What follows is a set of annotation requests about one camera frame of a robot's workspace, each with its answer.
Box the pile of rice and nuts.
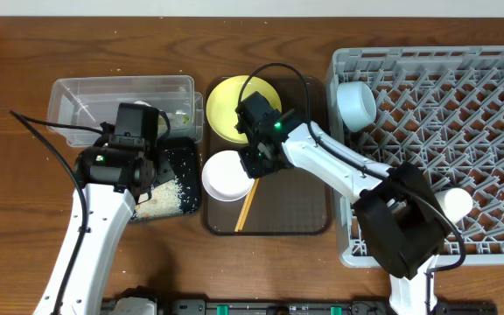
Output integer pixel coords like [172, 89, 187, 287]
[133, 150, 196, 220]

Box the white bowl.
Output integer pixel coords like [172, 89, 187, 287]
[201, 150, 255, 202]

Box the green clear plastic wrapper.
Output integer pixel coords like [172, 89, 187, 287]
[167, 110, 191, 128]

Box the yellow plate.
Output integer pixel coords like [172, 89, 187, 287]
[206, 75, 282, 144]

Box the light blue bowl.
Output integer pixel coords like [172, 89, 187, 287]
[337, 81, 376, 132]

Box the white cup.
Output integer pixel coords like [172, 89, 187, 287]
[435, 187, 473, 223]

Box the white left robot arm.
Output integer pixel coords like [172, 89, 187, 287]
[34, 146, 173, 314]

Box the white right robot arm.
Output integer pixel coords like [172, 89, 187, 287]
[235, 111, 472, 314]

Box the black waste tray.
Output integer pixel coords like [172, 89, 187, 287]
[129, 136, 202, 223]

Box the grey dishwasher rack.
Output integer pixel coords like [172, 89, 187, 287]
[325, 46, 504, 265]

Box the dark brown serving tray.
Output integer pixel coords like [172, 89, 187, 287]
[199, 73, 333, 236]

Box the crumpled white tissue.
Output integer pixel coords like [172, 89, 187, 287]
[134, 101, 151, 107]

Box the clear plastic bin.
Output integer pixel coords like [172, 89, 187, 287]
[46, 75, 204, 143]

